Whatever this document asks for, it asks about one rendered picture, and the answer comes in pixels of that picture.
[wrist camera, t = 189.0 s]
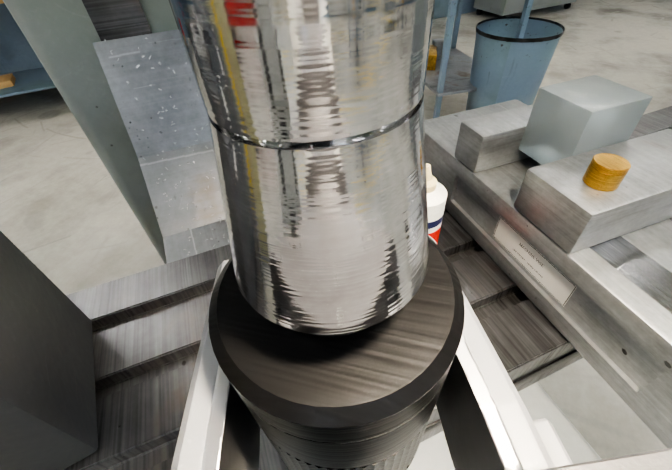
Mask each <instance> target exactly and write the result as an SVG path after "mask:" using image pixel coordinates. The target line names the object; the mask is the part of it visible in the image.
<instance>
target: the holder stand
mask: <svg viewBox="0 0 672 470"><path fill-rule="evenodd" d="M97 448H98V433H97V413H96V393H95V374H94V354H93V334H92V321H91V320H90V319H89V318H88V317H87V316H86V315H85V314H84V313H83V312H82V311H81V310H80V309H79V308H78V307H77V306H76V305H75V304H74V303H73V302H72V301H71V300H70V299H69V298H68V297H67V296H66V295H65V294H64V293H63V292H62V291H61V290H60V289H59V288H58V287H57V286H56V285H55V284H54V283H53V282H52V281H51V280H50V279H49V278H48V277H47V276H46V275H45V274H44V273H43V272H42V271H41V270H40V269H39V268H38V267H37V266H36V265H35V264H34V263H33V262H32V261H31V260H30V259H29V258H28V257H27V256H26V255H25V254H24V253H22V252H21V251H20V250H19V249H18V248H17V247H16V246H15V245H14V244H13V243H12V242H11V241H10V240H9V239H8V238H7V237H6V236H5V235H4V234H3V233H2V232H1V231H0V470H64V469H66V468H67V467H69V466H71V465H73V464H75V463H76V462H78V461H80V460H82V459H84V458H85V457H87V456H89V455H91V454H93V453H94V452H95V451H96V450H97Z"/></svg>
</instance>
